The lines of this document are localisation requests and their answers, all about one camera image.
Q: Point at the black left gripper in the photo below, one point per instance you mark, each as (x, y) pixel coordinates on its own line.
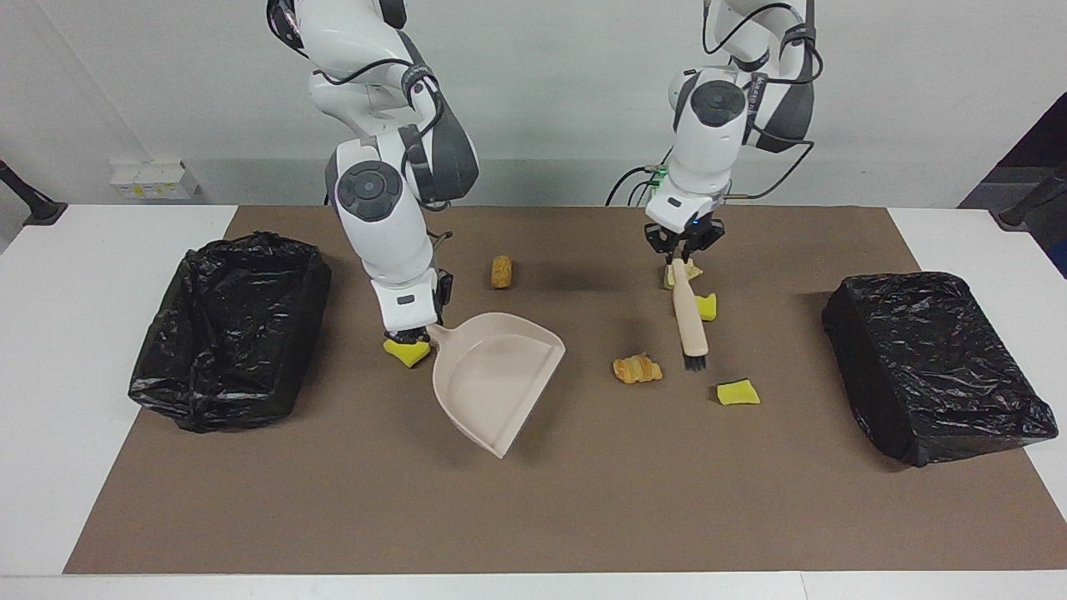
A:
(683, 239)

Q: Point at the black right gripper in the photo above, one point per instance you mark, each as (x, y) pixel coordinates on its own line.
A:
(443, 292)

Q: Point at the yellow sponge wedge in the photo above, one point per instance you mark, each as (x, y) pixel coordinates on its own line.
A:
(407, 352)

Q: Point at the pale bread chunk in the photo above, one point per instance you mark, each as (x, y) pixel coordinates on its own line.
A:
(693, 272)

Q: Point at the notched yellow sponge piece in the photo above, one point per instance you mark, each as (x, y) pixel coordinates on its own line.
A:
(708, 307)

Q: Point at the beige hand brush black bristles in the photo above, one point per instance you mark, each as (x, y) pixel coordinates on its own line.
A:
(690, 321)

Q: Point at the beige plastic dustpan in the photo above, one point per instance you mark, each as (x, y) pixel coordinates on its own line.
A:
(492, 375)

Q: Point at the striped croissant piece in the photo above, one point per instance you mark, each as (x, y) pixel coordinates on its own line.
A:
(638, 369)

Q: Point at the yellow green sponge piece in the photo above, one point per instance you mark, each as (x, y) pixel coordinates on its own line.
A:
(738, 392)

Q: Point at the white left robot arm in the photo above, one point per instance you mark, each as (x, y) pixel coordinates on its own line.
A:
(708, 142)

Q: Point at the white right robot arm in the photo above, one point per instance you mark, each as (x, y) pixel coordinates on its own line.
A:
(392, 225)

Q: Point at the black bag lined bin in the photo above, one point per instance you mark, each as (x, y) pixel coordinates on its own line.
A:
(225, 392)
(934, 375)

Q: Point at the brown peanut shaped bread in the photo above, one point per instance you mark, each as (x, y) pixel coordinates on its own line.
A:
(501, 272)

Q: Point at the brown paper table mat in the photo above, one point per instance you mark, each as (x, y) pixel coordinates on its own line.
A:
(583, 517)

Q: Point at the white power strip box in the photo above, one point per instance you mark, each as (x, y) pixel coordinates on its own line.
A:
(154, 179)

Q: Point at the black stand pole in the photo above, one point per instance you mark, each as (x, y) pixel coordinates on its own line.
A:
(37, 204)
(1029, 204)

